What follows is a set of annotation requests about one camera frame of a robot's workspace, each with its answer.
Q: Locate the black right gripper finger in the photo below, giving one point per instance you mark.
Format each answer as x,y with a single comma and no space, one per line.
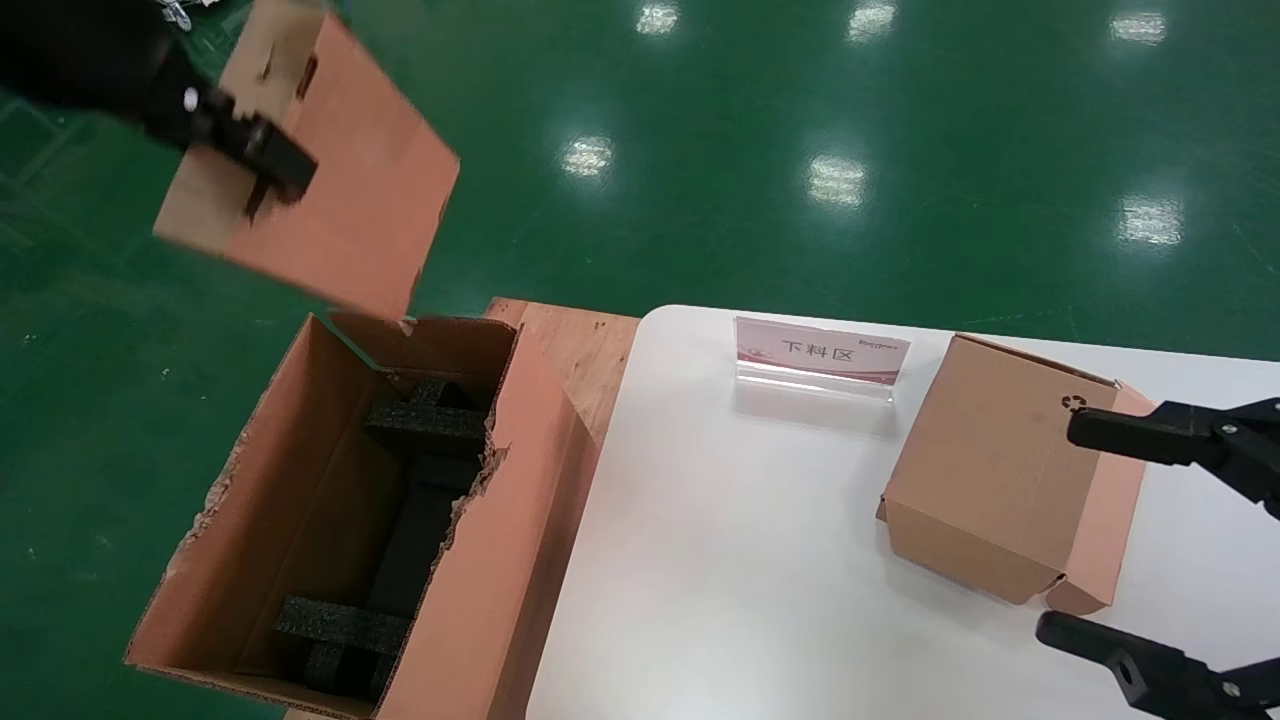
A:
1170,680
1150,432

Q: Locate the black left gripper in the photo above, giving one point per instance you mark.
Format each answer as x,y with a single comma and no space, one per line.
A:
80,50

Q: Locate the small plain cardboard box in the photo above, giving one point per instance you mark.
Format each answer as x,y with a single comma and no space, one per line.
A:
370,200

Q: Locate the cardboard box with recycle mark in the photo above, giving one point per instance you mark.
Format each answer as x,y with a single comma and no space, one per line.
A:
1000,470

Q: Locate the big open cardboard box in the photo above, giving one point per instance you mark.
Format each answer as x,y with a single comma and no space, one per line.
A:
500,560

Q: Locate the white wheeled equipment stand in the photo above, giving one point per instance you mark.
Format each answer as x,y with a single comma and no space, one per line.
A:
180,12

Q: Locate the clear acrylic sign pink label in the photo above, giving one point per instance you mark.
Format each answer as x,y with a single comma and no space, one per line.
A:
820,350

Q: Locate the wooden pallet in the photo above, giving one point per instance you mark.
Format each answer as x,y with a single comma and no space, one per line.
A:
590,350

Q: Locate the long black foam insert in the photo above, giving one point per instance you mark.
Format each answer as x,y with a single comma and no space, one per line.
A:
420,540

